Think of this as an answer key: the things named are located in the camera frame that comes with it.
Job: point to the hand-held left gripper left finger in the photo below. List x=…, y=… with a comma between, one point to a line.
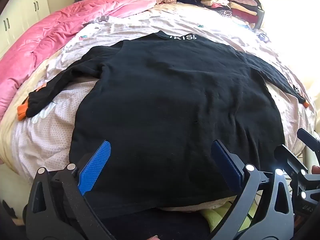
x=96, y=167

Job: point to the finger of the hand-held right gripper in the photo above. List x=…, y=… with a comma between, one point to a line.
x=310, y=140
x=290, y=158

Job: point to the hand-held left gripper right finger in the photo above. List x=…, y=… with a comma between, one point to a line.
x=227, y=166

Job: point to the black sweater with orange cuffs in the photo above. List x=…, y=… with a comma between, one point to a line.
x=162, y=92

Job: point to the stack of folded clothes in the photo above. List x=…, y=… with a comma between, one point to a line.
x=232, y=5

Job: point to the person's green garment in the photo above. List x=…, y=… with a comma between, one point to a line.
x=215, y=217

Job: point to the purple cloth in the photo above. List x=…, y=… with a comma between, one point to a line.
x=263, y=37

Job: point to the grey storage box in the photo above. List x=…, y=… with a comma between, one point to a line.
x=260, y=18

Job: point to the pink quilt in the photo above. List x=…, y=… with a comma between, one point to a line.
x=50, y=35

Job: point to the dark navy garment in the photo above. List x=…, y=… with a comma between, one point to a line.
x=190, y=0

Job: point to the cream wardrobe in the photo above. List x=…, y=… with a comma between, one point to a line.
x=22, y=10

